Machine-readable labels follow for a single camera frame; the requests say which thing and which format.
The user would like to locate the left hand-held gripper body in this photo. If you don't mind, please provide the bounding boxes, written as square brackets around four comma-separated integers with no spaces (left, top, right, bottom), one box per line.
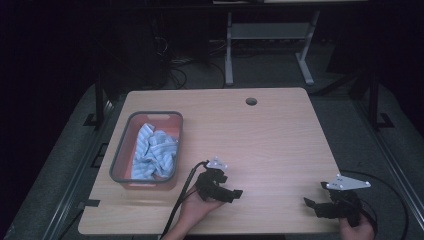
[195,157,230,203]

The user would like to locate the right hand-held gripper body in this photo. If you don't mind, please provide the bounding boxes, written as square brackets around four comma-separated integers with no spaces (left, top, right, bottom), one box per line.
[325,173,372,228]

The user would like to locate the person's left hand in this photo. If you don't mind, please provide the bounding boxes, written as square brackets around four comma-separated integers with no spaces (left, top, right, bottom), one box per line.
[177,186,224,235]

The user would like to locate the person's right hand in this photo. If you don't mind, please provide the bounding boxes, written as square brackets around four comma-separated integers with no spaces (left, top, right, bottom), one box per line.
[338,217,376,240]

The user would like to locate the blue white striped cloth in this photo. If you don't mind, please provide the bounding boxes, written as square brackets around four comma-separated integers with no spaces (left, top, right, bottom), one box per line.
[130,122,179,181]

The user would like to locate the pink basket with grey rim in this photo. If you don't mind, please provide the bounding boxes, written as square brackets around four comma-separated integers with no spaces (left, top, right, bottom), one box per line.
[108,110,184,191]

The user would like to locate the black metal stand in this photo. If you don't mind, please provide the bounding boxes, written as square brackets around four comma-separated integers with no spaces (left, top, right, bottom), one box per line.
[83,71,116,130]
[366,68,396,132]

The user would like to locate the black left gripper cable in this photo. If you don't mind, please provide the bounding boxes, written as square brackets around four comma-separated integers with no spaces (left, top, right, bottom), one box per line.
[159,160,210,240]

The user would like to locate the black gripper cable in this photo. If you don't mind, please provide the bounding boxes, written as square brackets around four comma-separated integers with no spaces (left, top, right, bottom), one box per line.
[339,169,410,240]
[159,160,210,240]

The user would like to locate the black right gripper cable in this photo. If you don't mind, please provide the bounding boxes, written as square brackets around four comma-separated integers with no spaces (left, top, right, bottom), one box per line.
[339,169,410,240]

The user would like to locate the aluminium floor rail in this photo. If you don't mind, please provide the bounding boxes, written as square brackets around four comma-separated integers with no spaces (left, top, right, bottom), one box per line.
[352,99,424,223]
[41,99,116,240]

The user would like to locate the tangle of floor cables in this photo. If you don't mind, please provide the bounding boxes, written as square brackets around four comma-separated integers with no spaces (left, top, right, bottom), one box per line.
[153,35,228,90]

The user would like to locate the black table edge bracket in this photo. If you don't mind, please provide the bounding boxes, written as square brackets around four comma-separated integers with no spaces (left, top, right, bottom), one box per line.
[77,198,101,210]

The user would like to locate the white metal desk frame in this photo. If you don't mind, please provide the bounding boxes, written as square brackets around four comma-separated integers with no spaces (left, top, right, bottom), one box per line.
[224,9,322,87]

